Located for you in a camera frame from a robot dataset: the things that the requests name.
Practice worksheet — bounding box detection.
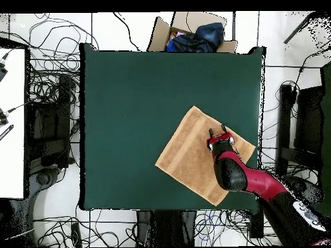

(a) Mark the single black cable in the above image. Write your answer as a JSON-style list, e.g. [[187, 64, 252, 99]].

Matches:
[[112, 12, 141, 52]]

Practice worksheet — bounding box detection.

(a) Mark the black cable with connector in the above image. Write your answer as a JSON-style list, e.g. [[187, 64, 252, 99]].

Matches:
[[290, 47, 331, 90]]

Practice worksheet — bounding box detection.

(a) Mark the orange terry towel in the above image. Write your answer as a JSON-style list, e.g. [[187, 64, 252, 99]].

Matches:
[[154, 105, 257, 207]]

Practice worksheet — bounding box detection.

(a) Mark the dark blue clothing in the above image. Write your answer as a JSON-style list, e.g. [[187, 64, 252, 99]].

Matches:
[[166, 22, 225, 53]]

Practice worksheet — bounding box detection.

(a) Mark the brown cardboard box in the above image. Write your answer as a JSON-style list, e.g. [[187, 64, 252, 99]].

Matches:
[[146, 11, 238, 54]]

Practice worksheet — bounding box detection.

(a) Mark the black cable tangle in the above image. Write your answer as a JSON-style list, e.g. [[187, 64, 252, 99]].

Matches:
[[0, 12, 100, 109], [33, 203, 138, 247]]

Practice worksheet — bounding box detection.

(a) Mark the black label strip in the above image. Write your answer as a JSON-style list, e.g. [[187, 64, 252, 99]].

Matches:
[[0, 124, 14, 141]]

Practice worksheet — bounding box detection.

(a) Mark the black camera device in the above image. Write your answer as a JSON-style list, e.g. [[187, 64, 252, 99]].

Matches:
[[0, 61, 9, 83], [0, 107, 10, 127]]

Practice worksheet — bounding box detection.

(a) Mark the black metal frame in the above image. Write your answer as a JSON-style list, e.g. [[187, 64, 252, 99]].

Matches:
[[275, 83, 325, 178]]

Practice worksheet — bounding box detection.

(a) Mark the black bulky object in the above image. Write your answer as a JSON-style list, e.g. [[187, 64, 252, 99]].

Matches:
[[25, 74, 80, 170]]

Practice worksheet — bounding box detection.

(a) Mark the small black device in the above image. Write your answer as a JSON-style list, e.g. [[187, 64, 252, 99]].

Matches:
[[70, 222, 83, 247]]

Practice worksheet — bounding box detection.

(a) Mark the dark green fabric panel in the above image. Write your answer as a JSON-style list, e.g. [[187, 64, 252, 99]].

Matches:
[[311, 61, 331, 218]]

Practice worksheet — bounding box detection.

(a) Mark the pink cloth item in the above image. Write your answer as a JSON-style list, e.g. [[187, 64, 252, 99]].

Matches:
[[169, 31, 186, 41]]

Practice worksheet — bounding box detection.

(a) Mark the black slanted bar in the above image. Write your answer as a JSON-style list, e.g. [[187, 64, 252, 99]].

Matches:
[[283, 11, 317, 45]]

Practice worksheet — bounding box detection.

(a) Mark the dark green table cloth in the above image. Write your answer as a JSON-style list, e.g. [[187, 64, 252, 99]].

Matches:
[[79, 43, 267, 211]]

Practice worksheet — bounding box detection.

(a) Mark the white table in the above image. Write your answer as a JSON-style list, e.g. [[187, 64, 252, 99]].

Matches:
[[0, 47, 27, 200]]

